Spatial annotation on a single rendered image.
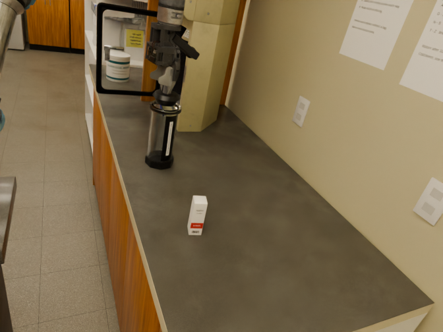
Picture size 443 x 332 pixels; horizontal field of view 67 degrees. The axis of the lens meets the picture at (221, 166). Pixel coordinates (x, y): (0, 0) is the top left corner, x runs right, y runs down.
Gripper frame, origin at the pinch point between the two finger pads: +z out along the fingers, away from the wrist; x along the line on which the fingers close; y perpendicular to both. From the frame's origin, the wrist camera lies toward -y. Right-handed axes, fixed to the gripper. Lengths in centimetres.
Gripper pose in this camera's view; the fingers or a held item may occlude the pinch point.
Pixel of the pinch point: (167, 88)
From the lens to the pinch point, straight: 114.0
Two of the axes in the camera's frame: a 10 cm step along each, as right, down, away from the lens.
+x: 6.1, 4.9, -6.2
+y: -7.7, 1.7, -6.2
